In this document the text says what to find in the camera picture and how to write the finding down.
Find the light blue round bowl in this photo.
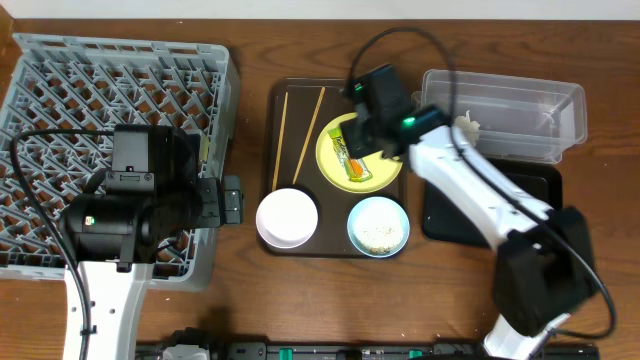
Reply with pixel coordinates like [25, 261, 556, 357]
[346, 196, 410, 258]

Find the yellow snack wrapper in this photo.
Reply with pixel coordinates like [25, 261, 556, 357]
[328, 127, 373, 183]

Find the yellow round plate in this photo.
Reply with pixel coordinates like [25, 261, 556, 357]
[315, 112, 402, 194]

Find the white round bowl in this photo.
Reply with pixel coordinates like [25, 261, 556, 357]
[255, 188, 319, 249]

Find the clear plastic bin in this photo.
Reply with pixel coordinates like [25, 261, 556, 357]
[412, 68, 588, 165]

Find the black rectangular tray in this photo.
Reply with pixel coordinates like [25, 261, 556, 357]
[422, 159, 563, 248]

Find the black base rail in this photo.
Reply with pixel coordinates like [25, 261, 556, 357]
[137, 329, 601, 360]

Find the rice pile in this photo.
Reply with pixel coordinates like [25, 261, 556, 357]
[354, 213, 404, 255]

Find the wooden chopstick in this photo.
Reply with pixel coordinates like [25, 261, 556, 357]
[271, 92, 289, 192]
[292, 87, 326, 185]

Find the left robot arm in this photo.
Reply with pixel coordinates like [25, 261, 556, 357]
[59, 125, 243, 359]

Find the dark brown serving tray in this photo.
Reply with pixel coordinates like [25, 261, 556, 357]
[263, 78, 405, 258]

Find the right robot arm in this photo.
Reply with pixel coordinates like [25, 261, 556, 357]
[341, 65, 599, 359]

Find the white tissue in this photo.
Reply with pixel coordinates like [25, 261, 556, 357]
[454, 111, 480, 147]

